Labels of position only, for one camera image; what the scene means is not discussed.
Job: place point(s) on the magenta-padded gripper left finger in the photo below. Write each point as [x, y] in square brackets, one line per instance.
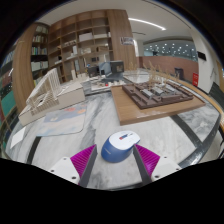
[84, 161]

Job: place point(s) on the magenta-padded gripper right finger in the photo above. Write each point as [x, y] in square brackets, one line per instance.
[147, 160]

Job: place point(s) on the blue and white computer mouse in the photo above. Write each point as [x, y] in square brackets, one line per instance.
[119, 147]

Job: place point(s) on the grey floral mouse pad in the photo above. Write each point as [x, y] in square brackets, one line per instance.
[63, 120]

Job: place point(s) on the brown model on wooden board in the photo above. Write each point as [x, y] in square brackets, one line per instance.
[153, 100]

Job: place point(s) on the white paper sheet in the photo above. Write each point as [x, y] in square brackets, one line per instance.
[17, 137]

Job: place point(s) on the white terraced architectural model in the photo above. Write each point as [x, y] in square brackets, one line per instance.
[50, 95]

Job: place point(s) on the flat white site model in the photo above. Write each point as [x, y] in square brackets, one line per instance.
[105, 85]

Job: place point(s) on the grey building model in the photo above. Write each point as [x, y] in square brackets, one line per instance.
[108, 68]

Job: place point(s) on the group of small ceiling lights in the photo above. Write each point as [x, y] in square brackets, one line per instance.
[173, 49]

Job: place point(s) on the dark bookshelf with books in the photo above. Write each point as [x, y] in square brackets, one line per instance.
[39, 50]

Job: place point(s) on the wooden shelf unit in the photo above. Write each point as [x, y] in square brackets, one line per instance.
[90, 36]

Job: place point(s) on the long ceiling light strip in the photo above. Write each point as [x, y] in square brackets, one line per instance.
[146, 23]

